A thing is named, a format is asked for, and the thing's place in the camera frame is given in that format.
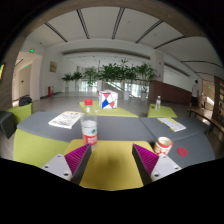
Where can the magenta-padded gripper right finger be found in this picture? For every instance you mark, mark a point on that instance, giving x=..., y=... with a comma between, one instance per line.
x=146, y=159

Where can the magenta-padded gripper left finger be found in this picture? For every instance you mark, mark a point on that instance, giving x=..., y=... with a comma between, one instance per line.
x=77, y=158

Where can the clear red-capped water bottle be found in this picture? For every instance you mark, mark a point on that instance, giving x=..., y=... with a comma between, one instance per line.
x=89, y=130

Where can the small clear water bottle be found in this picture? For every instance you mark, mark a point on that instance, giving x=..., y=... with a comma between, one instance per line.
x=158, y=104

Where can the red and white mug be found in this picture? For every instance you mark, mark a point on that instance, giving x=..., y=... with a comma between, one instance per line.
x=163, y=146

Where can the flat round red coaster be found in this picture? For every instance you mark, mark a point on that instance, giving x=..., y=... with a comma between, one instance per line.
x=182, y=152

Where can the thick white printed magazine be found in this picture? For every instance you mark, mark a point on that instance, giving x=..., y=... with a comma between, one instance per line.
x=66, y=119

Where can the thin yellow and white booklet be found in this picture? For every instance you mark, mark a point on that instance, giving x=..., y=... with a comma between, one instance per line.
x=171, y=124

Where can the red blue white cube box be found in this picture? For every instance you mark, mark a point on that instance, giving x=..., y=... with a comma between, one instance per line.
x=108, y=99

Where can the red fire extinguisher cabinet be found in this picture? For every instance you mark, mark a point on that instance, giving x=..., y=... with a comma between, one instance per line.
x=50, y=91

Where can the long wooden bench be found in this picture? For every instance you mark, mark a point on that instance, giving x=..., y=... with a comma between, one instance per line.
x=206, y=116

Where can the black bag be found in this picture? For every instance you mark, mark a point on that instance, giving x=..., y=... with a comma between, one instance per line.
x=25, y=101

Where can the dark grey chair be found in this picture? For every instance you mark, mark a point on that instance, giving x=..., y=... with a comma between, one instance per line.
x=6, y=124

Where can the person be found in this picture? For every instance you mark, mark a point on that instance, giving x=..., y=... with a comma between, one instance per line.
x=195, y=91

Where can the group of potted green plants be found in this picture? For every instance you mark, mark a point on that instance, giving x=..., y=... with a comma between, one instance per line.
x=111, y=72

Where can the wooden shelf unit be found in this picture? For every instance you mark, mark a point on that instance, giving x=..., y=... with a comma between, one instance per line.
x=219, y=100

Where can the green exit sign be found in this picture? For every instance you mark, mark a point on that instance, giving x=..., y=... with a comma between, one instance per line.
x=31, y=50

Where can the framed wall picture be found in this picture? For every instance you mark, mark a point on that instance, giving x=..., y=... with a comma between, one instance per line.
x=53, y=66

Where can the wall-mounted display screen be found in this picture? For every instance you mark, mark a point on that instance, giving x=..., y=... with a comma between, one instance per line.
x=1, y=71

